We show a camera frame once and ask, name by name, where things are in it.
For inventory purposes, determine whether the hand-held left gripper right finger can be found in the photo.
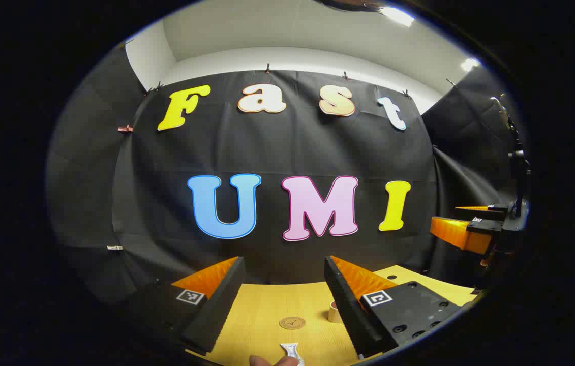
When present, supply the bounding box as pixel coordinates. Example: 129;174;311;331
324;256;463;359

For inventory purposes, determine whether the white toothpaste tube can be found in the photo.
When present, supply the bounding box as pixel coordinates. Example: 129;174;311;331
280;343;304;365

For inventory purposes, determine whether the black backdrop cloth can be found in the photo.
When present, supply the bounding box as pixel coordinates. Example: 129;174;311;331
46;43;517;306

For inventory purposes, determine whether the wooden desktop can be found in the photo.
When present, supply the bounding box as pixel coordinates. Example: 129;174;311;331
186;264;476;366

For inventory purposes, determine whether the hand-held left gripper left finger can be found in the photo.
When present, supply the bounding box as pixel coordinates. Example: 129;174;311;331
127;257;246;355

